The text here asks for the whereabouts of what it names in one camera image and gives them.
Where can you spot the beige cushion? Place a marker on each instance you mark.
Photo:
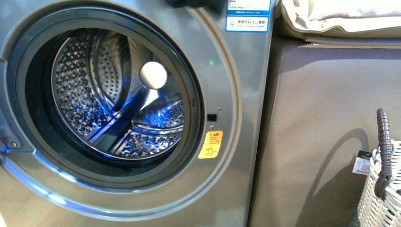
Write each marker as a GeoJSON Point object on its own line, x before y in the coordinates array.
{"type": "Point", "coordinates": [355, 23]}

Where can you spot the grey front-load washing machine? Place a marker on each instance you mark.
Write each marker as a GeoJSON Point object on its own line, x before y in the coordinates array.
{"type": "Point", "coordinates": [105, 106]}

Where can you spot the grey basket handle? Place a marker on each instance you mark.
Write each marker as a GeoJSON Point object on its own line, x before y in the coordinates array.
{"type": "Point", "coordinates": [385, 146]}

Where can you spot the blue white energy label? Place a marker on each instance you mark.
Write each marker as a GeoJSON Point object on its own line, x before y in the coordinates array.
{"type": "Point", "coordinates": [248, 15]}

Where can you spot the orange warning sticker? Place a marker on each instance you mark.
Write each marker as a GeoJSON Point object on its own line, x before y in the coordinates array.
{"type": "Point", "coordinates": [211, 145]}

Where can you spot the white paper price tag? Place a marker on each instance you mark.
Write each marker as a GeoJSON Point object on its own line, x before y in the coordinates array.
{"type": "Point", "coordinates": [362, 163]}

